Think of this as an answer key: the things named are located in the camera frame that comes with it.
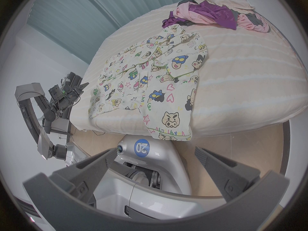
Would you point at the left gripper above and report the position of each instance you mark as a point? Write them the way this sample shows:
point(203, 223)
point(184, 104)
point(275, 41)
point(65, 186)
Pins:
point(72, 95)

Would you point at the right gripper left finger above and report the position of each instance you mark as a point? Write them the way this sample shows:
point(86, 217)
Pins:
point(81, 179)

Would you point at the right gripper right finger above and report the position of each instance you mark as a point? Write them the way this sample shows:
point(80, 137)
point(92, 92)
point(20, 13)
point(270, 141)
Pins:
point(226, 177)

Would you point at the white printed pyjama top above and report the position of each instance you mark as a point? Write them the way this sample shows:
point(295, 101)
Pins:
point(156, 80)

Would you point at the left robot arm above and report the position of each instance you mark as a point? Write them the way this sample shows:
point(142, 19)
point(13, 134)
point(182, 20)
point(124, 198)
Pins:
point(27, 90)

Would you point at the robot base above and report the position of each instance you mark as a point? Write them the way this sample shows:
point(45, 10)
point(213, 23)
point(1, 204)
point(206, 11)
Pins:
point(163, 157)

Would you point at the pile of clothes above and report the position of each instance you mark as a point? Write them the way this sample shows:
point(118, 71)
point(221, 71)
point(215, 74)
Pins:
point(216, 15)

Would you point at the black chest of drawers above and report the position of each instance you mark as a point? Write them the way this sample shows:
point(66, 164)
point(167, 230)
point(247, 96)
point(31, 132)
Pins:
point(75, 77)

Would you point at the blue-green curtain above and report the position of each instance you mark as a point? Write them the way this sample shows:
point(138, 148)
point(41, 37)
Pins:
point(96, 15)

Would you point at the bed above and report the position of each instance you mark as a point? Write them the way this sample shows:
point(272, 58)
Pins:
point(240, 68)

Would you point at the pale pink pillow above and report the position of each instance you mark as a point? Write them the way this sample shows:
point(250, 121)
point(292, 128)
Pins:
point(223, 0)

